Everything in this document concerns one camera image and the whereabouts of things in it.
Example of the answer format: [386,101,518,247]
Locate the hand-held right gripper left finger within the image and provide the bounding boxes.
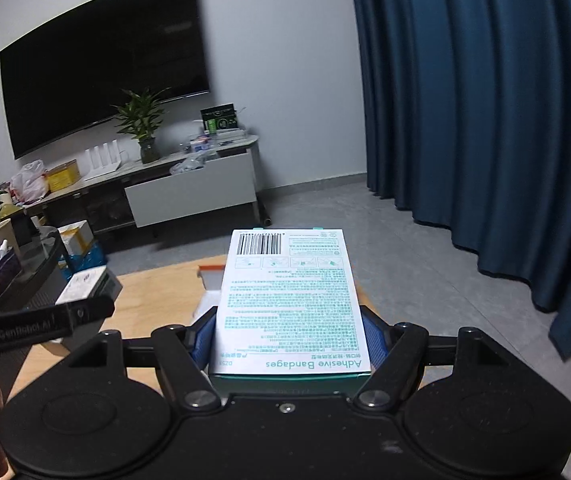
[68,309,221,410]

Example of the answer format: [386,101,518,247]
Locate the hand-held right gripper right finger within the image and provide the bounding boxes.
[355,306,510,409]

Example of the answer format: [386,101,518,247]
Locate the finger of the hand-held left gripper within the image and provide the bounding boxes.
[56,296,116,333]

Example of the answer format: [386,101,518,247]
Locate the teal bandage box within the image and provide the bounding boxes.
[208,229,373,397]

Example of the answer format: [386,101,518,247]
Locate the blue plastic package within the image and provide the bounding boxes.
[68,242,107,276]

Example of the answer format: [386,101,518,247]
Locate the black glass table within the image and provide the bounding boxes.
[0,227,69,341]

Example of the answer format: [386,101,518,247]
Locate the white and yellow carton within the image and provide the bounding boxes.
[58,220,94,256]

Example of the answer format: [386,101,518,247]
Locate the beige box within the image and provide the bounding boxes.
[0,219,21,261]

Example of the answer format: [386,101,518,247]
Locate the long low television stand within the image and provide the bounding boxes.
[26,132,272,241]

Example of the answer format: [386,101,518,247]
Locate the yellow box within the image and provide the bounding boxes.
[46,160,82,192]

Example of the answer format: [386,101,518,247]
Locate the white plastic bag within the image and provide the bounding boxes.
[10,160,49,206]

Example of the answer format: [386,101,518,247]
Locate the white router with antennas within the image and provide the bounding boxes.
[83,144,121,181]

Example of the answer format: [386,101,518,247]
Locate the clear plastic bag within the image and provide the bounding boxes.
[170,152,221,175]

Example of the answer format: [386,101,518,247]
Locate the potted plant in glass vase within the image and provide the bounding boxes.
[110,87,171,165]

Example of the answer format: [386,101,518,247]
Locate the green and black box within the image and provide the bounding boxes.
[200,103,247,135]

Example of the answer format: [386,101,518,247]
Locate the blue curtain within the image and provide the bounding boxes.
[348,0,571,361]

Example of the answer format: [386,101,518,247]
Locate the black flat television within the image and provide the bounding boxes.
[0,0,211,160]

